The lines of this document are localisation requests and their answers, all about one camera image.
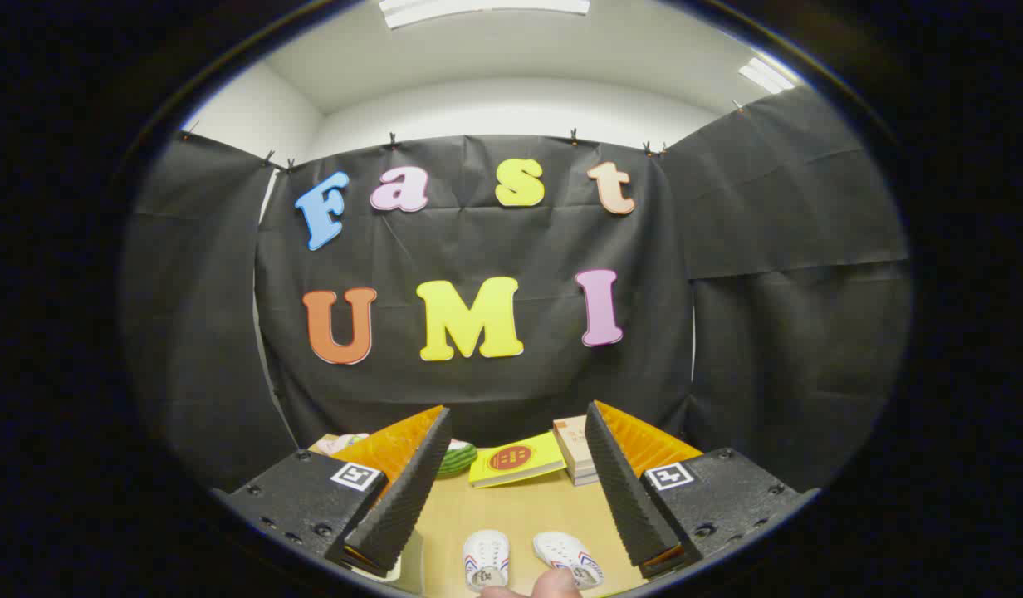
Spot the yellow book with red circle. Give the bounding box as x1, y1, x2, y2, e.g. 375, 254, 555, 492
468, 430, 568, 488

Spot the pink and green plush toy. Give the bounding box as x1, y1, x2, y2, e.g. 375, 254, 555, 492
316, 432, 371, 456

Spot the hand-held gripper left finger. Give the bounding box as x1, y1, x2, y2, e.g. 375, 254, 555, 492
225, 405, 453, 580

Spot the white canvas shoe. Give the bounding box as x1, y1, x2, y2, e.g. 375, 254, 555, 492
533, 532, 605, 591
463, 530, 512, 593

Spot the long ceiling light panel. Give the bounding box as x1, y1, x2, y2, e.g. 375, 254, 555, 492
378, 0, 592, 31

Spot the watermelon slice plush toy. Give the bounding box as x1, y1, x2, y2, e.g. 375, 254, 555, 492
435, 440, 479, 478

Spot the cream fabric storage box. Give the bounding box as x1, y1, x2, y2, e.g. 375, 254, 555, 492
351, 530, 426, 596

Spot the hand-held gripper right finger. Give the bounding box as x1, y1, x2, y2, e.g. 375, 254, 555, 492
585, 400, 805, 580

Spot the beige paperback book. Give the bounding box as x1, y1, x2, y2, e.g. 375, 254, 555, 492
552, 414, 597, 476

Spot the small ceiling light panel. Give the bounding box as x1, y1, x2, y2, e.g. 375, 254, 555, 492
737, 56, 799, 96

